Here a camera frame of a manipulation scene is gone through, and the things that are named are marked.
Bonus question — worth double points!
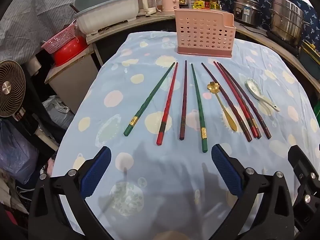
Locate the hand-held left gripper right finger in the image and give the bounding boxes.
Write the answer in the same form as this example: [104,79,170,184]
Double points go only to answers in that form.
[211,144,295,240]

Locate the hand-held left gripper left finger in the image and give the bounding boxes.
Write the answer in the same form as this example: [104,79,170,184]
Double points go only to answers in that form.
[29,146,112,240]

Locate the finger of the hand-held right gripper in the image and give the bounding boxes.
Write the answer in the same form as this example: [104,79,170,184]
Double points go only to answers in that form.
[287,144,320,233]

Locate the dark purple chopstick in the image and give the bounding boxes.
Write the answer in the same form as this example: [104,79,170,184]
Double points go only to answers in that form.
[220,64,272,140]

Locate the red chopstick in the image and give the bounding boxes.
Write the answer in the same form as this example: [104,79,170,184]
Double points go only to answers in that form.
[213,61,258,139]
[156,62,179,146]

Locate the green chopstick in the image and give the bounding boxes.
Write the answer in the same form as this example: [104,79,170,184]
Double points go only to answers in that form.
[124,62,176,137]
[190,63,208,153]

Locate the pink perforated utensil holder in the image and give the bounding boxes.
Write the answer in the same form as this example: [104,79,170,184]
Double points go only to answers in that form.
[175,8,236,57]

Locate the gold flower spoon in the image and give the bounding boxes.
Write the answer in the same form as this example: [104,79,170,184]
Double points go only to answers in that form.
[207,81,238,132]

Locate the blue dotted tablecloth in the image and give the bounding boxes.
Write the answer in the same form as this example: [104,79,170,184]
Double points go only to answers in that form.
[49,31,320,240]

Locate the grey plastic bag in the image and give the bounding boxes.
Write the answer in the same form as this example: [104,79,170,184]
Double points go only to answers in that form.
[42,95,76,131]

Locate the maroon chopstick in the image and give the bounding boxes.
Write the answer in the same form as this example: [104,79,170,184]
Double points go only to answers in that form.
[201,62,253,142]

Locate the blue plastic bag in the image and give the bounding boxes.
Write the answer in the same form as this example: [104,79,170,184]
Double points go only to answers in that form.
[0,119,38,185]

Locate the white ceramic spoon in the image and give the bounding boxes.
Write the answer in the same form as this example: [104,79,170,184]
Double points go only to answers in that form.
[245,78,281,112]

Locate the white cabinet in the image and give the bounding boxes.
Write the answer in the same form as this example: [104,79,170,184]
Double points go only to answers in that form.
[44,46,102,116]

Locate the round black fan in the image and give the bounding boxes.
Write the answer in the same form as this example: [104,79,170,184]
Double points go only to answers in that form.
[0,60,27,118]

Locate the red plastic basin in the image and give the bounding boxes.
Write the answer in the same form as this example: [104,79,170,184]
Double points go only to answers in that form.
[53,36,88,67]

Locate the yellow bowl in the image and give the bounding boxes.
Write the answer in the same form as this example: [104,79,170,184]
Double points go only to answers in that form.
[301,40,320,58]

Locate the pink plastic basket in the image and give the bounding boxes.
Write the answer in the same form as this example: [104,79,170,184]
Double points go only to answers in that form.
[41,25,77,54]

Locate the black induction cooker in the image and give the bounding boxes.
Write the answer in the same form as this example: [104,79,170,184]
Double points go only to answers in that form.
[265,29,301,53]

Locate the steel rice cooker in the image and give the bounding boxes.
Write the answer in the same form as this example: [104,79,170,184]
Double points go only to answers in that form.
[233,0,263,27]

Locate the white dish rack teal lid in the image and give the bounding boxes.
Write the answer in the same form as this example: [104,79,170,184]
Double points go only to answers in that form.
[73,0,139,34]

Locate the steel steamer pot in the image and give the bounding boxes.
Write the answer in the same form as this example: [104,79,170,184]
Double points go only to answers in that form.
[268,0,311,47]

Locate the wooden corner counter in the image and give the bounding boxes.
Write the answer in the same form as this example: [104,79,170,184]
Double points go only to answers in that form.
[86,12,320,93]

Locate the grey striped cloth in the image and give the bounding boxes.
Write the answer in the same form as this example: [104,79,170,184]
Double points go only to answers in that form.
[0,0,84,64]

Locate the white electric kettle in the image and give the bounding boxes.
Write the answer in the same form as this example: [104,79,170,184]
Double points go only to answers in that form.
[138,0,157,14]

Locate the black power cable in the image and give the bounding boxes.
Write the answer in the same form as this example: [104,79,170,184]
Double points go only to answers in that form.
[239,23,269,33]

